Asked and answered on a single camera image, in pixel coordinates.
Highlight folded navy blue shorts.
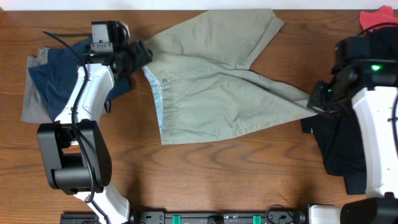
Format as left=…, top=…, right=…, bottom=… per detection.
left=27, top=35, right=132, bottom=122

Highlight red garment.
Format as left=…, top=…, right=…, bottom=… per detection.
left=359, top=6, right=397, bottom=32

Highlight black garment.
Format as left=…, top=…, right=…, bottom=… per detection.
left=300, top=27, right=397, bottom=195

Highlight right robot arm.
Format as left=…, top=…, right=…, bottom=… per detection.
left=306, top=36, right=397, bottom=223

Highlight folded grey shorts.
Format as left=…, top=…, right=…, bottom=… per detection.
left=21, top=47, right=112, bottom=125

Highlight khaki shorts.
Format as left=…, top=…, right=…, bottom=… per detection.
left=144, top=9, right=313, bottom=145

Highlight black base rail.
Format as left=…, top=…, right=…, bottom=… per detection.
left=60, top=203, right=343, bottom=224

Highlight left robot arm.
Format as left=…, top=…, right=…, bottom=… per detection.
left=37, top=40, right=153, bottom=223

